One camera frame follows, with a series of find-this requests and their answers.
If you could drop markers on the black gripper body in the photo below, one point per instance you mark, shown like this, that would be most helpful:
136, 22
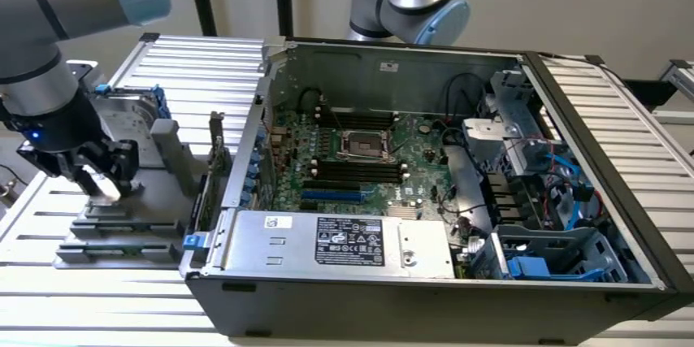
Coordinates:
59, 127

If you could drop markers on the silver CPU chip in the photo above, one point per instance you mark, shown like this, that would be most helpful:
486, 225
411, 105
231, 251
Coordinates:
104, 187

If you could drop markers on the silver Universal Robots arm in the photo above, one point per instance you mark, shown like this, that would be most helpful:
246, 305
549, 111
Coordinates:
48, 38

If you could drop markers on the black expansion slot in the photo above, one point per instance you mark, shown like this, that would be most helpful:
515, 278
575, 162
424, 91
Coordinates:
331, 185

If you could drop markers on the blue expansion slot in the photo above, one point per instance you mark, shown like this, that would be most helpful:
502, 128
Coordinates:
331, 196

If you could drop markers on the black RAM slot bank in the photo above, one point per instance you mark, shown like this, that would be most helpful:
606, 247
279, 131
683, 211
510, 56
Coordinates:
360, 170
355, 119

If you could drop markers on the CPU socket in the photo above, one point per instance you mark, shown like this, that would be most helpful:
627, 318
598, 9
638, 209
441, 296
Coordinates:
364, 144

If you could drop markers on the grey parts rack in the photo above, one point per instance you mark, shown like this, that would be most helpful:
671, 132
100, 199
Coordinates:
158, 205

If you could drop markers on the green graphics card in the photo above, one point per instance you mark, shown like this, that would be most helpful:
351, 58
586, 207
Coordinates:
215, 160

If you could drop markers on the blue case latch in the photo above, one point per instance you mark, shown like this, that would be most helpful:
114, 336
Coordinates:
195, 241

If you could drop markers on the green motherboard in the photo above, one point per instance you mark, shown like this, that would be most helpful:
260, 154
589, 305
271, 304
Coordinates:
336, 172

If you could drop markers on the silver power supply unit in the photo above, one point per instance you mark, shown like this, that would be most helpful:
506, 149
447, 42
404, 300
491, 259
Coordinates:
324, 245

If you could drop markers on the silver chipset heatsink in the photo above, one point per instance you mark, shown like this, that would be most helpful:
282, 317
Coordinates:
403, 211

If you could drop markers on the round coin battery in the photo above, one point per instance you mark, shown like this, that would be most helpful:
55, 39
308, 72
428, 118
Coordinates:
426, 127

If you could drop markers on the black open PC case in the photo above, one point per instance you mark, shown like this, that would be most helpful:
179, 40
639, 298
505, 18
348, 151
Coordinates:
411, 302

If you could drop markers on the silver metal drive cage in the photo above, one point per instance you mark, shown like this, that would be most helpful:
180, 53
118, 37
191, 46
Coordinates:
513, 119

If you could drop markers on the grey disk bay blue clips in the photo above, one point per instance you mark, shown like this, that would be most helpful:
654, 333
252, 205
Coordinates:
547, 251

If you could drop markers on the black box beside table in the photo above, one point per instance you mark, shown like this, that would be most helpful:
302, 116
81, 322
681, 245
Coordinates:
647, 93

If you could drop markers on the silver hard disk blue bracket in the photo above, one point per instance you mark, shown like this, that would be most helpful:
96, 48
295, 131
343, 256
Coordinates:
132, 119

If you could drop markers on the grey metal bracket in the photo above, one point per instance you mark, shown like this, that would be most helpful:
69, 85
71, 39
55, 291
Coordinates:
87, 72

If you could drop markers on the aluminium frame profile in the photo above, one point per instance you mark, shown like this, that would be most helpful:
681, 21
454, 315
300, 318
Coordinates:
678, 75

